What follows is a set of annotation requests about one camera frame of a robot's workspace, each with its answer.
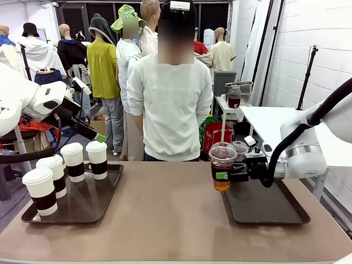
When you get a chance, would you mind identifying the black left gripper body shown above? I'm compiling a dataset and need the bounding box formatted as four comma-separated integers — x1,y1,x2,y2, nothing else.
58,97,82,122

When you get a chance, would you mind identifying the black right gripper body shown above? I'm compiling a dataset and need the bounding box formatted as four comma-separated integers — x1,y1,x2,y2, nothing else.
244,152,270,182

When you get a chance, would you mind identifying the white paper cup brown sleeve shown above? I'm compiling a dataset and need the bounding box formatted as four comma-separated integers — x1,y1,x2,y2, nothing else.
85,140,108,181
59,142,86,183
21,166,58,217
35,154,68,199

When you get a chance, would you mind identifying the dark brown serving tray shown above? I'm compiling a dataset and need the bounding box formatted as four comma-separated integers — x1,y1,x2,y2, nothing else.
221,178,311,226
21,162,124,224

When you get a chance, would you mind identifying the small cardboard box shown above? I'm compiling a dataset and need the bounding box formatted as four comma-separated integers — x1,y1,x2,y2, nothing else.
90,112,107,136

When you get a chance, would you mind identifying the red shopping bag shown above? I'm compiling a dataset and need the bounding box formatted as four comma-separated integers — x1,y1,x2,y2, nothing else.
202,122,235,155

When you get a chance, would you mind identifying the orange cloth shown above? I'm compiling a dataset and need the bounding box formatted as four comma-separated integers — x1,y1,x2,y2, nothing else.
18,119,60,141

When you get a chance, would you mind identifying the white rectangular table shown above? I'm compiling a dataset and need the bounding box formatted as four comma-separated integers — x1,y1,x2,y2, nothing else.
239,106,331,168

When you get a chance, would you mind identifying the mannequin grey hood yellow top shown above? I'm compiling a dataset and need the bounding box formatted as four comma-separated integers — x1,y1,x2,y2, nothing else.
86,13,125,155

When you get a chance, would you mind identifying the small white side table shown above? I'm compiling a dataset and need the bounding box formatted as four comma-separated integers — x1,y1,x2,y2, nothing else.
213,95,243,130

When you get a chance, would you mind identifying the mannequin in black hoodie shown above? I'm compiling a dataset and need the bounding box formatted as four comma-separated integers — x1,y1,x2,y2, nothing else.
57,24,89,81

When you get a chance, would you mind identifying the mannequin black hat white coat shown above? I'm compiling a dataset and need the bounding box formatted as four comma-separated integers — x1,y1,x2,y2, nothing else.
16,23,67,81

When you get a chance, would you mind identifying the glass jar dark liquid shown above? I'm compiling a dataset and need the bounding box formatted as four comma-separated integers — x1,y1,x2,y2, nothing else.
228,85,242,109

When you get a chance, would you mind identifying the person in green bucket hat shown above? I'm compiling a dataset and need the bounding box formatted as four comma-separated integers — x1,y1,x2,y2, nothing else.
111,4,147,162

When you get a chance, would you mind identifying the metal container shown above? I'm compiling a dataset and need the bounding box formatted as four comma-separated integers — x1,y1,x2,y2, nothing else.
225,80,254,107

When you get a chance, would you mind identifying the person in white sweatshirt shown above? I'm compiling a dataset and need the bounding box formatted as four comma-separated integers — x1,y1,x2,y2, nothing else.
126,0,214,162

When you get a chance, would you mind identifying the grey cabinet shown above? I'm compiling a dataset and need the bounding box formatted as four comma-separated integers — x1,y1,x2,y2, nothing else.
213,70,238,97

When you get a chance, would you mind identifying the mannequin in blue white top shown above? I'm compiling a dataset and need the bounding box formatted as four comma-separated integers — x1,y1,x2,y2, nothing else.
0,24,22,73

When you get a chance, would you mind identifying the grey plastic stool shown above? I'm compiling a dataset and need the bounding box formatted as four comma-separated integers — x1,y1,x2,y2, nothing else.
0,164,18,202

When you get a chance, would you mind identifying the bald mannequin white shirt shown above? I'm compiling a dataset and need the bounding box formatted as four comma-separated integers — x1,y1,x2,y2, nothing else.
138,0,162,58

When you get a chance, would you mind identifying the mannequin in cream shirt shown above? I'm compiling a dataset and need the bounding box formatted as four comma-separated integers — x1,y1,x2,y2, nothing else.
210,26,238,73

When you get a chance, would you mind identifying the white curtain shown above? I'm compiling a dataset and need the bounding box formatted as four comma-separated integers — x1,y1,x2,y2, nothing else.
240,0,276,106

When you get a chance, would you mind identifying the mannequin in red top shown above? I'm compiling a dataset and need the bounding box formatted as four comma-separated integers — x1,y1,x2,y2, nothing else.
193,26,210,56

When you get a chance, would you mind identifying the white round fan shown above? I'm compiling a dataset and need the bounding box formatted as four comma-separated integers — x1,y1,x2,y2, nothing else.
203,28,216,50

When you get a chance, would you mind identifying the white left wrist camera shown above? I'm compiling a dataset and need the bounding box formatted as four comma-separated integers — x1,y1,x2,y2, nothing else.
71,76,92,96

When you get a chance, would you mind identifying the black left arm hose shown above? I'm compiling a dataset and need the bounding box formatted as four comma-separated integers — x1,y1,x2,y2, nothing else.
0,113,63,165

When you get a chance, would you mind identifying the black arm hose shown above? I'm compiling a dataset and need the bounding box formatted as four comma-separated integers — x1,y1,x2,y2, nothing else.
0,113,63,165
261,78,352,189

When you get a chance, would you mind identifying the black right arm hose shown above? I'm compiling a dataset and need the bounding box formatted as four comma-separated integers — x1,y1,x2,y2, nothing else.
261,78,352,189

